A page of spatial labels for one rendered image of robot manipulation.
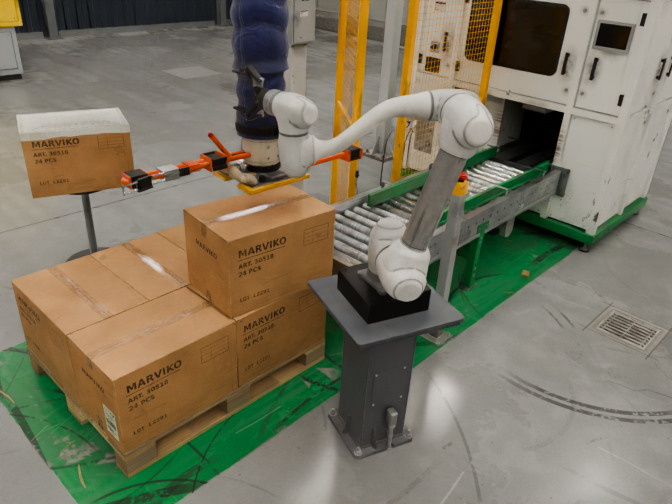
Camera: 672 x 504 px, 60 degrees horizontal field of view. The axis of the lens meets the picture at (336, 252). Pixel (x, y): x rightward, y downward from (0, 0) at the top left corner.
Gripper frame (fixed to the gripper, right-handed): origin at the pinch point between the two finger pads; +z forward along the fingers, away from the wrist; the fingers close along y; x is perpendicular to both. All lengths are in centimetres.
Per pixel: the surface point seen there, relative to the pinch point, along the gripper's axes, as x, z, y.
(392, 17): 335, 219, 16
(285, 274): 26, 2, 90
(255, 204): 28, 27, 64
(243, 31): 16.1, 18.0, -17.0
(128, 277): -23, 66, 104
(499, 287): 203, -17, 158
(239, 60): 15.8, 20.9, -5.5
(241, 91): 15.9, 20.1, 6.8
